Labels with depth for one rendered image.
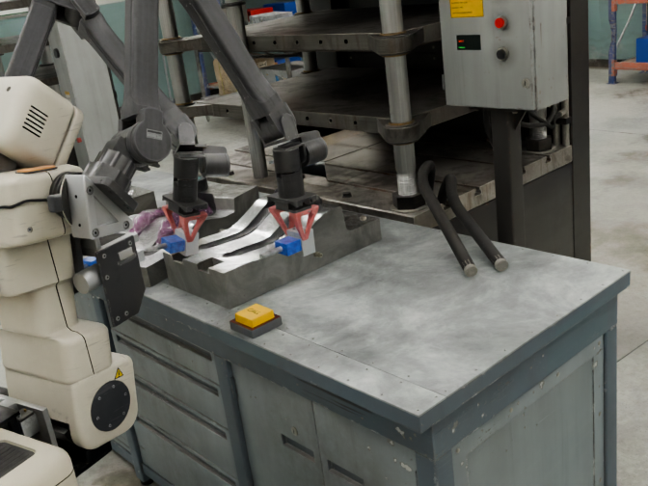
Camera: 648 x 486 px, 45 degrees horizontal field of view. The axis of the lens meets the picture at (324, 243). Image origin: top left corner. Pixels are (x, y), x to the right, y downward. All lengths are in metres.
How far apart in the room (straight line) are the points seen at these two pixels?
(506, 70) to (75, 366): 1.30
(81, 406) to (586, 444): 1.10
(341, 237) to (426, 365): 0.61
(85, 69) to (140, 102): 4.66
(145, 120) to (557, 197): 1.78
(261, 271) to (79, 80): 4.43
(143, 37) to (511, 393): 0.96
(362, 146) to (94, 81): 3.68
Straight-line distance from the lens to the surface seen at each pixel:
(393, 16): 2.23
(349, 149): 2.72
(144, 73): 1.52
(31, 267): 1.54
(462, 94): 2.27
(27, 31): 1.93
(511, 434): 1.64
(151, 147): 1.46
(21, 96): 1.51
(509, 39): 2.15
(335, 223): 1.96
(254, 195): 2.33
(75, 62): 6.12
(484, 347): 1.52
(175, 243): 1.88
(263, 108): 1.65
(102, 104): 6.20
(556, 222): 2.92
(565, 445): 1.84
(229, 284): 1.79
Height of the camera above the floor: 1.53
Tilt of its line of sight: 20 degrees down
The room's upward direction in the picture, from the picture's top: 8 degrees counter-clockwise
